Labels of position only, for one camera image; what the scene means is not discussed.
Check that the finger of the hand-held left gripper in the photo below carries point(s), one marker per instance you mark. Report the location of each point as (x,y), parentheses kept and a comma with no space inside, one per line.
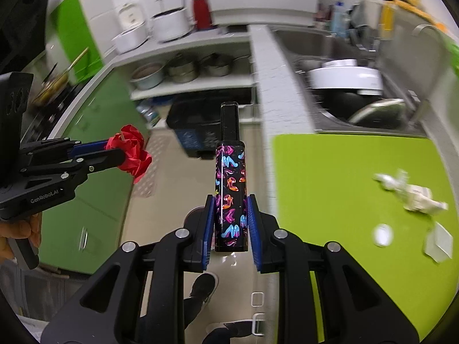
(104,159)
(89,146)

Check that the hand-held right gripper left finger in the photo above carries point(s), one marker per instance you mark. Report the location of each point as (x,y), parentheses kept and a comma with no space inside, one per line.
(209,233)

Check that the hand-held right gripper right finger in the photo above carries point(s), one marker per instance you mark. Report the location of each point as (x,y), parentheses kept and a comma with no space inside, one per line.
(252,233)

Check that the red paper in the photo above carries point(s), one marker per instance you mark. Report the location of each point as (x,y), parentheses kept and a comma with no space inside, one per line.
(134,157)

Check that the black colourful patterned case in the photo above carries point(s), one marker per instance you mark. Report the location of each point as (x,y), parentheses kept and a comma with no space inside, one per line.
(231,186)

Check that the person's left hand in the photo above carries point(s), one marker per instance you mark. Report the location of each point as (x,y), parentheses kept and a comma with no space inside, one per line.
(18,231)

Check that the green cabinet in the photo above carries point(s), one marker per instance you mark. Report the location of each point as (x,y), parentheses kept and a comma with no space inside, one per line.
(96,193)

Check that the person's black shoe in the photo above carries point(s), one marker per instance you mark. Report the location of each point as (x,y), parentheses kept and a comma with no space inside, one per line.
(202,288)
(229,333)

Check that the blue packet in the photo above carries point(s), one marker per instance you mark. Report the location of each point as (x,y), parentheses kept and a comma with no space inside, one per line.
(149,114)

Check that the green table mat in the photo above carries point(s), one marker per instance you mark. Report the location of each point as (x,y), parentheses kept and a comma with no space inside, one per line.
(322,186)

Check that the grey metal basin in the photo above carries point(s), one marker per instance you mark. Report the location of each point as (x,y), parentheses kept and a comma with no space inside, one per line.
(147,76)

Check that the steel pot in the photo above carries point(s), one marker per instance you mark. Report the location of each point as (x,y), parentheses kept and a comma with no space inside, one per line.
(215,65)
(182,68)

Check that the white rice cooker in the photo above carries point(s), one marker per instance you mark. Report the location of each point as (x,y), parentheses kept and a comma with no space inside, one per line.
(131,32)

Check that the white bottle cap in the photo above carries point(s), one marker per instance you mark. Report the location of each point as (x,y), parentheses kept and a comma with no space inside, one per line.
(382,234)

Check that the white pot shelf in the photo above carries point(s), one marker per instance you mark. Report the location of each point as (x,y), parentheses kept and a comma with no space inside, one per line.
(186,44)

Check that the clear plastic wrapper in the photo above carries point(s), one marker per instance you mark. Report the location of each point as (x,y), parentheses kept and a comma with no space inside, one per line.
(389,181)

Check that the round pot lid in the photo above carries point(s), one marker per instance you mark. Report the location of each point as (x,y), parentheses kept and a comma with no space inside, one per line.
(376,113)

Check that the rolled white paper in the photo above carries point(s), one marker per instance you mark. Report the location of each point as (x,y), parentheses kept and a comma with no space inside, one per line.
(423,200)

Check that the white cooker lid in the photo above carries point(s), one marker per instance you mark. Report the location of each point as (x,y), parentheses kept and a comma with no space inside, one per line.
(344,77)

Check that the white plastic tray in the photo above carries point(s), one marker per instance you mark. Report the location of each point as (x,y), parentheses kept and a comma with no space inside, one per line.
(438,242)

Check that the steel kitchen sink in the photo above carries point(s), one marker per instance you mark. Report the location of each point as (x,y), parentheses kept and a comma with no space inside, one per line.
(297,46)

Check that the blue dish soap bottle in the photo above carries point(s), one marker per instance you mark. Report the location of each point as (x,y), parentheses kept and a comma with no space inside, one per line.
(340,19)

